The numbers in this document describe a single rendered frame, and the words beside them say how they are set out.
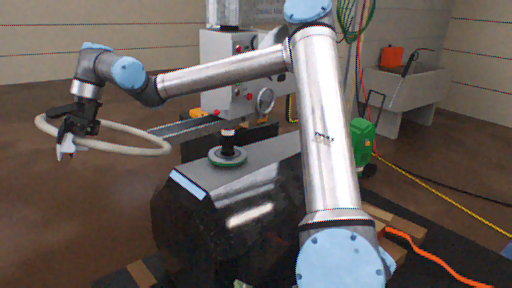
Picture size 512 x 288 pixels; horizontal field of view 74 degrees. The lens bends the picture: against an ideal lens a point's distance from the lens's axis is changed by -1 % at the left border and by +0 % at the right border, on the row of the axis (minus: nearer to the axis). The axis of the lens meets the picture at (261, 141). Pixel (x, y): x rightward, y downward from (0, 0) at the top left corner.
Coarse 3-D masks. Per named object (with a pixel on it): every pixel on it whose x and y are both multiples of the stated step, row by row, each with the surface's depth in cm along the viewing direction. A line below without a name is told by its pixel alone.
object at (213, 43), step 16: (208, 32) 160; (224, 32) 155; (240, 32) 157; (256, 32) 165; (208, 48) 163; (224, 48) 157; (256, 48) 168; (256, 80) 175; (208, 96) 173; (224, 96) 165; (208, 112) 177; (224, 112) 169; (240, 112) 172
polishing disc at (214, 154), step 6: (210, 150) 193; (216, 150) 194; (234, 150) 195; (240, 150) 195; (210, 156) 186; (216, 156) 187; (222, 156) 187; (228, 156) 187; (234, 156) 188; (240, 156) 188; (222, 162) 182; (228, 162) 182; (234, 162) 183
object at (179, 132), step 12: (192, 120) 170; (204, 120) 177; (216, 120) 184; (228, 120) 175; (240, 120) 182; (156, 132) 155; (168, 132) 161; (180, 132) 152; (192, 132) 157; (204, 132) 164
